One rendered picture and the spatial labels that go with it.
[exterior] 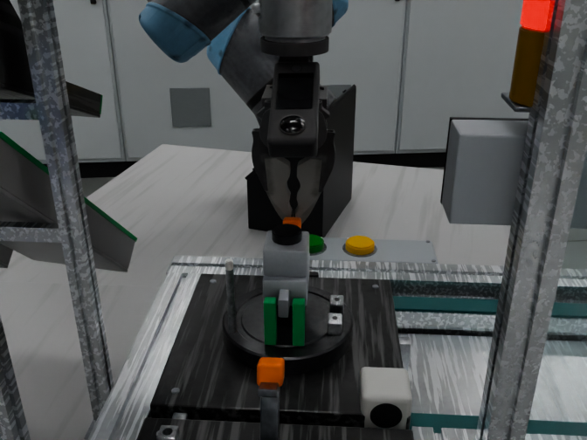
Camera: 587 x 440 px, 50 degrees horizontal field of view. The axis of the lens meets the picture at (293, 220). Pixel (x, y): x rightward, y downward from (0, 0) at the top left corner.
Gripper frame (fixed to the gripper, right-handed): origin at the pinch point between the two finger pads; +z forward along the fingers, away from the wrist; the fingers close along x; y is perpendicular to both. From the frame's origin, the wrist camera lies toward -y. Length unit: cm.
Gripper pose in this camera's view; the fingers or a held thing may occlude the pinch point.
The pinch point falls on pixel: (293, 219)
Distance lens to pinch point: 71.5
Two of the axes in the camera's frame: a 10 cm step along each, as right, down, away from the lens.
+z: 0.0, 9.0, 4.4
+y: 0.6, -4.4, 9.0
